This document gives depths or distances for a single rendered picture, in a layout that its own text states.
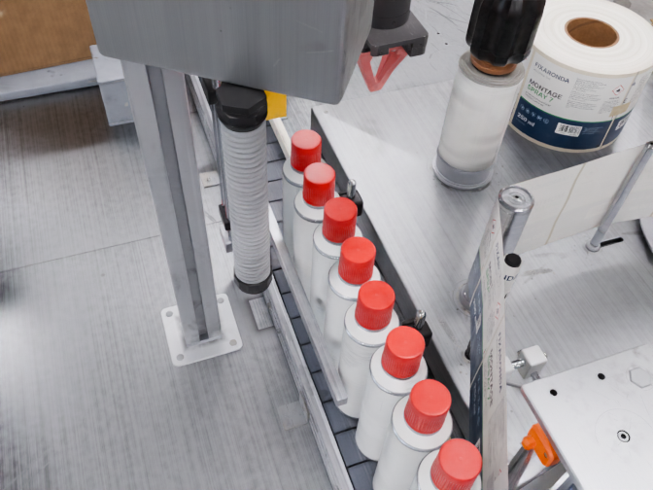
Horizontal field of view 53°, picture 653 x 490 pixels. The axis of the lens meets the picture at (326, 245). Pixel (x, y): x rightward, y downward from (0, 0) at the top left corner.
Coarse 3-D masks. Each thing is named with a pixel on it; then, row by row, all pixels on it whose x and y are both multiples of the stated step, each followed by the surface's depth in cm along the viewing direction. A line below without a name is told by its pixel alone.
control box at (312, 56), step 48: (96, 0) 41; (144, 0) 40; (192, 0) 39; (240, 0) 38; (288, 0) 37; (336, 0) 37; (144, 48) 43; (192, 48) 42; (240, 48) 41; (288, 48) 40; (336, 48) 39; (336, 96) 42
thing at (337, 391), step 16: (272, 224) 78; (272, 240) 78; (288, 256) 76; (288, 272) 74; (304, 304) 71; (304, 320) 70; (320, 336) 69; (320, 352) 68; (336, 384) 66; (336, 400) 65
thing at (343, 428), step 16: (272, 128) 101; (272, 144) 99; (272, 160) 97; (272, 176) 95; (272, 192) 93; (272, 208) 91; (272, 256) 86; (272, 272) 88; (288, 288) 83; (288, 304) 81; (304, 336) 78; (304, 352) 77; (320, 368) 76; (320, 384) 75; (320, 400) 77; (336, 416) 72; (336, 432) 71; (352, 432) 71; (352, 448) 70; (352, 464) 69; (368, 464) 69; (352, 480) 68; (368, 480) 68
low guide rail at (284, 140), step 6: (270, 120) 99; (276, 120) 97; (276, 126) 96; (282, 126) 96; (276, 132) 97; (282, 132) 96; (282, 138) 95; (288, 138) 95; (282, 144) 95; (288, 144) 94; (288, 150) 93; (288, 156) 93
